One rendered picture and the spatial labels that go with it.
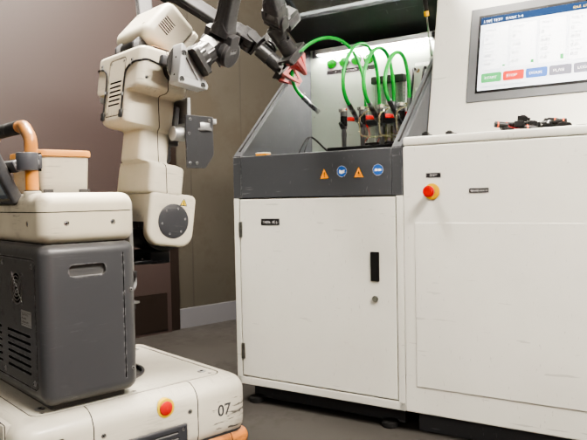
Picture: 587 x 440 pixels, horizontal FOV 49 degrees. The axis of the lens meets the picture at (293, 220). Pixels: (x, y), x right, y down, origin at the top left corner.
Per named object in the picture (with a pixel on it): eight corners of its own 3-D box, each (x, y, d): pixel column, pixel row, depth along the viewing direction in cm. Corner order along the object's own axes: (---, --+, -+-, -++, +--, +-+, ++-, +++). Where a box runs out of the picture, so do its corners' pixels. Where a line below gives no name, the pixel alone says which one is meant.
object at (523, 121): (491, 133, 201) (491, 115, 200) (500, 135, 210) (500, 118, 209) (569, 127, 188) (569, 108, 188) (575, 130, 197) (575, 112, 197)
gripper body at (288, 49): (307, 45, 222) (295, 28, 218) (292, 64, 217) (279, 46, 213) (294, 49, 227) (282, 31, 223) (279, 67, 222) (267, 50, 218)
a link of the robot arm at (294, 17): (260, 10, 210) (281, 20, 207) (281, -11, 214) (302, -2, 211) (264, 37, 220) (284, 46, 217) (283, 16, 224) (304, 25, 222)
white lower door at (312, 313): (241, 375, 249) (237, 199, 246) (245, 374, 251) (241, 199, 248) (397, 401, 214) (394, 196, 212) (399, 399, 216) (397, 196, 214)
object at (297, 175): (241, 198, 246) (240, 156, 245) (248, 198, 250) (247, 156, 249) (391, 195, 213) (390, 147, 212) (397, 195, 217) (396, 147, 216)
